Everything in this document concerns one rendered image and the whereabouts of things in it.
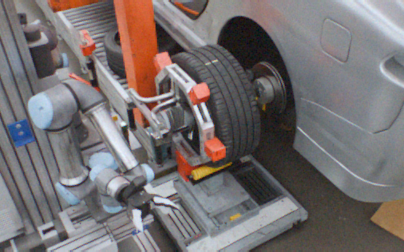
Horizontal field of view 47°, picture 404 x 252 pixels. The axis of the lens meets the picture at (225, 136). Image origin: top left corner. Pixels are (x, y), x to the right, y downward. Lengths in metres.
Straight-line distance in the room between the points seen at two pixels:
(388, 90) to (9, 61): 1.39
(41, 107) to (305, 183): 2.13
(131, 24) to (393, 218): 2.05
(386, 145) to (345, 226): 1.25
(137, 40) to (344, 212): 1.74
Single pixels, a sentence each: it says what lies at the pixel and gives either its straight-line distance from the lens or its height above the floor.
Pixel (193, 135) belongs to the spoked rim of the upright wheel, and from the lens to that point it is 2.72.
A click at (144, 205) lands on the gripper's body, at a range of 1.56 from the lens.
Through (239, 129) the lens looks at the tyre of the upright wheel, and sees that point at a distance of 2.31.
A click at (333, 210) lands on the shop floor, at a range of 3.22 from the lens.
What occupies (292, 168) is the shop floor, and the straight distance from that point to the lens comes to 3.44.
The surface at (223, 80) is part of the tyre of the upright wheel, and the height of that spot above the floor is 1.13.
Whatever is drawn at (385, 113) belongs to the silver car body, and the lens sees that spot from 1.91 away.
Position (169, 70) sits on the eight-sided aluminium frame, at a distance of 2.39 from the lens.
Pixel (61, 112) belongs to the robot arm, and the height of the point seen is 1.41.
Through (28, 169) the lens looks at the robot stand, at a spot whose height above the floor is 1.03.
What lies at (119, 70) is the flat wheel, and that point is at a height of 0.34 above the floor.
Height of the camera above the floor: 2.40
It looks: 41 degrees down
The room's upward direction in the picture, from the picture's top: straight up
